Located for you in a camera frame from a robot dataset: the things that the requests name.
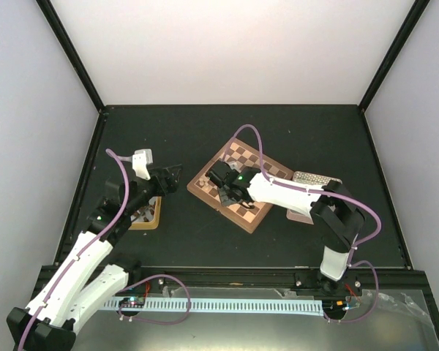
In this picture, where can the wooden chessboard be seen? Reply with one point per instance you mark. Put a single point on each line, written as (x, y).
(238, 155)

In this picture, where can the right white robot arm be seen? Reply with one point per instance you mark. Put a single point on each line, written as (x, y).
(327, 206)

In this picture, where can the left control circuit board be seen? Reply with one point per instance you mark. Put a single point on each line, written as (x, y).
(132, 302)

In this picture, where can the right black frame post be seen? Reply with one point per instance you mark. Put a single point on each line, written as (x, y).
(408, 25)

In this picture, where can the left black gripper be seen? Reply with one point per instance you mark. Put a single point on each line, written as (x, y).
(171, 183)

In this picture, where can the left black frame post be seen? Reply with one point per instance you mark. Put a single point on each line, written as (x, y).
(69, 49)

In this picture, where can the light chess piece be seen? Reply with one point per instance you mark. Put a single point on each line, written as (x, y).
(207, 187)

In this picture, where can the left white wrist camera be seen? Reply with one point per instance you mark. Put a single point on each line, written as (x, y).
(141, 159)

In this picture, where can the yellow plastic tray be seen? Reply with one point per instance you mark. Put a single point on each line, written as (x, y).
(150, 225)

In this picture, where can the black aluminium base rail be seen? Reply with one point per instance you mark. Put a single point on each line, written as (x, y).
(304, 281)

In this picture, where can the pile of dark chess pieces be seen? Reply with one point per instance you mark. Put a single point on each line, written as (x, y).
(144, 214)

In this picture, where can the control circuit board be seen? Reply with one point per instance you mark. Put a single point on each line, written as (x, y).
(339, 305)
(132, 302)

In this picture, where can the right control circuit board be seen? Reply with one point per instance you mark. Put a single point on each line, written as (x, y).
(339, 305)

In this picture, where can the black frame post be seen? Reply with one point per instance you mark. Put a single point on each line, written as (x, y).
(69, 49)
(408, 25)

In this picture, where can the pink plastic basket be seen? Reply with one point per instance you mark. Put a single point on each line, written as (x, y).
(307, 180)

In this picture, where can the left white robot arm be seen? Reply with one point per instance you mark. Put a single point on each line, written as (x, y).
(54, 317)

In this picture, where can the white slotted cable duct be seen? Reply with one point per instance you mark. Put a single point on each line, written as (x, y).
(222, 305)

